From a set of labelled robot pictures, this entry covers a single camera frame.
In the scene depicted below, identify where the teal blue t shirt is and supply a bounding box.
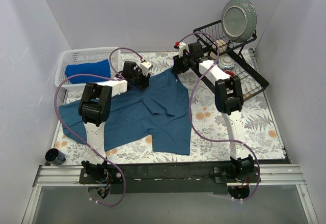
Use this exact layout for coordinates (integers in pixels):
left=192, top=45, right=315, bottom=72
left=58, top=67, right=192, bottom=156

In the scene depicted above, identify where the black wire dish rack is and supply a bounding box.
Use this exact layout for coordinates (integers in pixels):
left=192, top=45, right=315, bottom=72
left=193, top=20, right=269, bottom=101

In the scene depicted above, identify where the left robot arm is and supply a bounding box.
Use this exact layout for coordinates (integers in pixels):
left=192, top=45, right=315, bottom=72
left=78, top=60, right=153, bottom=183

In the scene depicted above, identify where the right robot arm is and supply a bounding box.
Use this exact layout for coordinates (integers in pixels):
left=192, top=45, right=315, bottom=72
left=172, top=41, right=255, bottom=182

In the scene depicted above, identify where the bright blue t shirt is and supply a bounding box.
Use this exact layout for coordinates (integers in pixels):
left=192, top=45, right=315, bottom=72
left=65, top=59, right=111, bottom=84

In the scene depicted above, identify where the cream ceramic cup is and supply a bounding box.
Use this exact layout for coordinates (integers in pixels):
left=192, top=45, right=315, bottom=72
left=210, top=39, right=227, bottom=60

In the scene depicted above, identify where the blue white porcelain bowl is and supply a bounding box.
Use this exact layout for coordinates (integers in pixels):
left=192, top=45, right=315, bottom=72
left=218, top=55, right=235, bottom=71

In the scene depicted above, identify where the red bowl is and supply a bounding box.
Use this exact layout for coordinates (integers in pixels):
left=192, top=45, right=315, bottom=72
left=225, top=70, right=236, bottom=77

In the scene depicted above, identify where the white plastic basket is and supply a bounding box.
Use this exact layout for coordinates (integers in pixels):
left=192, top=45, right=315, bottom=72
left=54, top=47, right=123, bottom=92

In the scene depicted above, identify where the grey green plate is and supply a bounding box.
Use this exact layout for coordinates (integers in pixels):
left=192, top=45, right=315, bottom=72
left=221, top=0, right=257, bottom=43

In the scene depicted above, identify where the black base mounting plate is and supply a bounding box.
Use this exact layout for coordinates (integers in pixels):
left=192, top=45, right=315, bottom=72
left=79, top=161, right=260, bottom=195

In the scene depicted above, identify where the black cylindrical cup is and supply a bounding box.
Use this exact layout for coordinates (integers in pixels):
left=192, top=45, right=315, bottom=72
left=45, top=148, right=66, bottom=166

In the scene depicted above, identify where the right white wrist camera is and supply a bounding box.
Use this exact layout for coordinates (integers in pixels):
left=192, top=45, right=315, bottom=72
left=174, top=41, right=188, bottom=58

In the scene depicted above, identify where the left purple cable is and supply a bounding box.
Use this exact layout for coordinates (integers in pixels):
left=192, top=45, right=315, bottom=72
left=54, top=46, right=145, bottom=207

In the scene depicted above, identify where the aluminium frame rail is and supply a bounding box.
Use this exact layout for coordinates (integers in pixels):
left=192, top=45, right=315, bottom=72
left=33, top=164, right=306, bottom=187

